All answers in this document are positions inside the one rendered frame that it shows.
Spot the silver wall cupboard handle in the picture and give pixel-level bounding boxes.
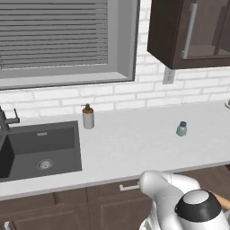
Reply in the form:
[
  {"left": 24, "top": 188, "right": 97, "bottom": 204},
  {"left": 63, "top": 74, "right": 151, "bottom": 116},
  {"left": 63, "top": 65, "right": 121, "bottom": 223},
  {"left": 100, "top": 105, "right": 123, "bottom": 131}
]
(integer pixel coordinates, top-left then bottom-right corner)
[{"left": 181, "top": 3, "right": 199, "bottom": 60}]

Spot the dark brown wall cupboard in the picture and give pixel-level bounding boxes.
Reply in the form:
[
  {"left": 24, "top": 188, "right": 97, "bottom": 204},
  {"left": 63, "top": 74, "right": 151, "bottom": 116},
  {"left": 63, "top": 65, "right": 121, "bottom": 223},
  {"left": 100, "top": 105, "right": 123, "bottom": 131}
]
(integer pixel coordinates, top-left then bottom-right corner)
[{"left": 146, "top": 0, "right": 230, "bottom": 71}]

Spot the white soap dispenser, orange collar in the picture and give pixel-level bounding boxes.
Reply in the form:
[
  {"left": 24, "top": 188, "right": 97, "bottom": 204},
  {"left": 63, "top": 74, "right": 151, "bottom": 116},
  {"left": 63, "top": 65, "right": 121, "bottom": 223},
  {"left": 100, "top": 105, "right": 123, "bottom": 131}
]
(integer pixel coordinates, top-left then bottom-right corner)
[{"left": 81, "top": 102, "right": 95, "bottom": 130}]

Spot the dark grey tap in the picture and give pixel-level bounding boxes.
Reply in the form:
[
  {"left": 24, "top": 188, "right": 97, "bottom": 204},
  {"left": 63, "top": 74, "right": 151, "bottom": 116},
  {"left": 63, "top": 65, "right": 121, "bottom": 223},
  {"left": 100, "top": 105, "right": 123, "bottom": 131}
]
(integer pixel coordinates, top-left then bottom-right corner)
[{"left": 0, "top": 104, "right": 21, "bottom": 134}]

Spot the small grey-blue shaker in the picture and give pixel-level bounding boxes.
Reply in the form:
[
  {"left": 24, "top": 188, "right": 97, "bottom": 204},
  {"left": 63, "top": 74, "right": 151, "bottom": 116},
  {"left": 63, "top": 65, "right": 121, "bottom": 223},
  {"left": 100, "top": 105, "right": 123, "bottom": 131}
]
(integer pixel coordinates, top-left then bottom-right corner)
[{"left": 175, "top": 120, "right": 189, "bottom": 137}]

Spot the grey window blind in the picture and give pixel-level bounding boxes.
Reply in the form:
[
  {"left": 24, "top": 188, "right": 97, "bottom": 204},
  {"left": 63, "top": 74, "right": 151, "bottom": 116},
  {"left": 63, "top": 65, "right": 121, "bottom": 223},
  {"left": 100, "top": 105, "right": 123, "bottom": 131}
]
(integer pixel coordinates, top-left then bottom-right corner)
[{"left": 0, "top": 0, "right": 109, "bottom": 71}]

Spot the dark grey sink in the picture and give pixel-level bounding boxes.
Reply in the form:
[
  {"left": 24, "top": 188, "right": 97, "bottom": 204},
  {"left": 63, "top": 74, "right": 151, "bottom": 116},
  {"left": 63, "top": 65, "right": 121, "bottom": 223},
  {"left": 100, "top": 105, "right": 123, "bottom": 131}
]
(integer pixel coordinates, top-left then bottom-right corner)
[{"left": 0, "top": 119, "right": 84, "bottom": 183}]

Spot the dark brown drawer front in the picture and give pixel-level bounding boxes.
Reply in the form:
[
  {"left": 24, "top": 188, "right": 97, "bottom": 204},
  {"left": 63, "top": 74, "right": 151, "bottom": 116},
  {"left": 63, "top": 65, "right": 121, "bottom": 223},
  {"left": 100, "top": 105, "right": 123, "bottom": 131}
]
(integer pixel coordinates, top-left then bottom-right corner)
[{"left": 86, "top": 179, "right": 151, "bottom": 201}]

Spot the dark brown base cupboard door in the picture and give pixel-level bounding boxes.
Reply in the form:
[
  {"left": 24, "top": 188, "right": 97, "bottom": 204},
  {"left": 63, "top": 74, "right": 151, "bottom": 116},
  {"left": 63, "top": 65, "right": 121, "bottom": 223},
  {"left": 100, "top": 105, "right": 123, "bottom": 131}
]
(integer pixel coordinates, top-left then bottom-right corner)
[
  {"left": 0, "top": 202, "right": 90, "bottom": 230},
  {"left": 88, "top": 197, "right": 155, "bottom": 230}
]

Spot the glass cupboard door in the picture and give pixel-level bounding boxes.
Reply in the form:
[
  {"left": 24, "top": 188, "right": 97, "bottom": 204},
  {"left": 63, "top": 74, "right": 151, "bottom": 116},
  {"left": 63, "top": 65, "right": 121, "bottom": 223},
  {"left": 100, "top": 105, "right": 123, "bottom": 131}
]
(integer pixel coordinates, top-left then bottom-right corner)
[{"left": 172, "top": 0, "right": 230, "bottom": 70}]

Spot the silver drawer handle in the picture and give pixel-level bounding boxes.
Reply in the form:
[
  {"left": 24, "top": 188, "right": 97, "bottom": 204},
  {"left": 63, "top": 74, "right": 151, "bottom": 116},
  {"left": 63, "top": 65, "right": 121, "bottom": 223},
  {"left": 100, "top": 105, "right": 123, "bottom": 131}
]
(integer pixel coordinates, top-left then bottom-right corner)
[{"left": 119, "top": 183, "right": 141, "bottom": 192}]

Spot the dark brown open drawer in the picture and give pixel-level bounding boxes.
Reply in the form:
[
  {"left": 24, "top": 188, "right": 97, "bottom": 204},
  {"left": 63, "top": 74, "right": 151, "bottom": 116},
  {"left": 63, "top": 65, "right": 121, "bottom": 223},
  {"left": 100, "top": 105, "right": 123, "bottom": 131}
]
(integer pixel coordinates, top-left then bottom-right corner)
[{"left": 175, "top": 164, "right": 230, "bottom": 210}]

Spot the grey wall socket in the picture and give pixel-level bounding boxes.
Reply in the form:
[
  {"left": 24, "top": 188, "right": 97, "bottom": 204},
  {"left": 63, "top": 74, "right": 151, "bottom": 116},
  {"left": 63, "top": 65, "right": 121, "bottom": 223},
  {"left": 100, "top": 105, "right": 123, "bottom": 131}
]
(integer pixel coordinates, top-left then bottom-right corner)
[{"left": 163, "top": 66, "right": 175, "bottom": 85}]

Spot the tan wooden rolling pin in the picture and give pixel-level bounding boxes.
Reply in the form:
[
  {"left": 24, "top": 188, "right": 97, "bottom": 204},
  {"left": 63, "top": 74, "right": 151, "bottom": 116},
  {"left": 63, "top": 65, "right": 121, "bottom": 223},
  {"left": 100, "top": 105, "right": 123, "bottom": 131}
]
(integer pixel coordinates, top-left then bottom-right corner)
[{"left": 214, "top": 193, "right": 230, "bottom": 212}]

